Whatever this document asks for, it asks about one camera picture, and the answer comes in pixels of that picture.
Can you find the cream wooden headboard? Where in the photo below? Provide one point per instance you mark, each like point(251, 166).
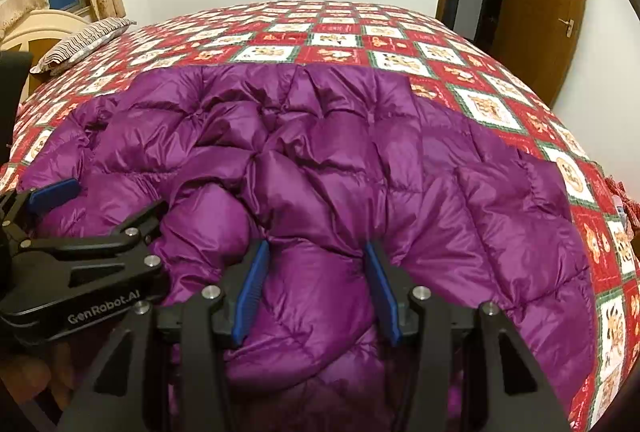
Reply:
point(40, 26)

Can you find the dark object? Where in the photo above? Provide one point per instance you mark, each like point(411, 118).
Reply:
point(12, 101)

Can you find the brown wooden door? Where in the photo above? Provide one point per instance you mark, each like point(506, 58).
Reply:
point(540, 36)

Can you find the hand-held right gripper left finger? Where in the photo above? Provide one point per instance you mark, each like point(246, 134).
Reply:
point(250, 297)

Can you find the striped pillow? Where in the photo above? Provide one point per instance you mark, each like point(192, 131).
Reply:
point(82, 41)

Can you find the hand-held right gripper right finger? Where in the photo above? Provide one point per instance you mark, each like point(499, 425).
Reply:
point(382, 292)

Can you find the pile of colourful clutter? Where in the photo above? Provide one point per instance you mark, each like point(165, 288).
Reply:
point(625, 204)

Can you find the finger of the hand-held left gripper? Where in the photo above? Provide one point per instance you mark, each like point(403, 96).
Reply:
point(55, 192)
point(100, 247)

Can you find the purple puffer jacket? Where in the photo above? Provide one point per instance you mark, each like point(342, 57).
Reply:
point(350, 151)

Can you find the person's left hand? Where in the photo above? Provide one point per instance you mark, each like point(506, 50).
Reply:
point(35, 374)

